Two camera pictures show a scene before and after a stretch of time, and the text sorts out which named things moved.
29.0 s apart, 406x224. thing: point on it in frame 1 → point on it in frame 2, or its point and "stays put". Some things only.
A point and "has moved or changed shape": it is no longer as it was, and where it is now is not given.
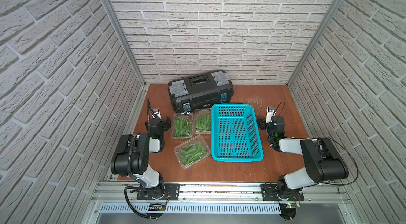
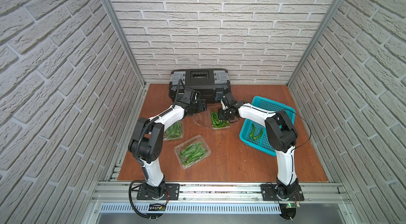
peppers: x=203 y=123 → x=217 y=122
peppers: x=192 y=153 stays put
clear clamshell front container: x=192 y=151 stays put
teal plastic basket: x=235 y=135 → x=254 y=134
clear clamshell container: x=202 y=120 has moved or changed shape
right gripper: x=264 y=123 → x=221 y=116
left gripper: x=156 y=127 → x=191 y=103
